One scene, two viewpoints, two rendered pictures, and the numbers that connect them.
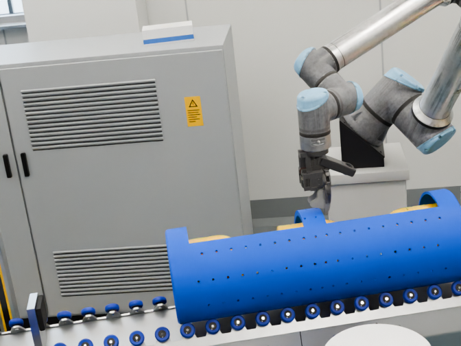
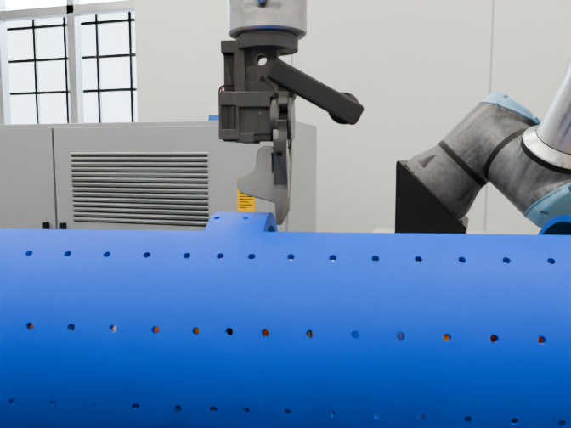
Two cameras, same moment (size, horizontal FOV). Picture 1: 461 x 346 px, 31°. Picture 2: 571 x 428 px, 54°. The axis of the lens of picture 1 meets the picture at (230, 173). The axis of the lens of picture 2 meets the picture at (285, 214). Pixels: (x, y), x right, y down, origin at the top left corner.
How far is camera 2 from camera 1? 1.96 m
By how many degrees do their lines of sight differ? 17
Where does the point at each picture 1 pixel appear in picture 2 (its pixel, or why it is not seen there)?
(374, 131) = (453, 185)
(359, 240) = (339, 284)
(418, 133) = (529, 183)
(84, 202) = not seen: hidden behind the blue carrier
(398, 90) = (499, 119)
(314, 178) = (249, 109)
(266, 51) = (364, 187)
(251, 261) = (24, 290)
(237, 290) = not seen: outside the picture
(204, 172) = not seen: hidden behind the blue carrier
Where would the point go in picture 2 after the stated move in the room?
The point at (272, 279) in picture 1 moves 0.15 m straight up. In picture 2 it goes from (65, 354) to (59, 202)
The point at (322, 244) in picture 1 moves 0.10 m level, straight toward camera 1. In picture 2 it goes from (229, 278) to (185, 304)
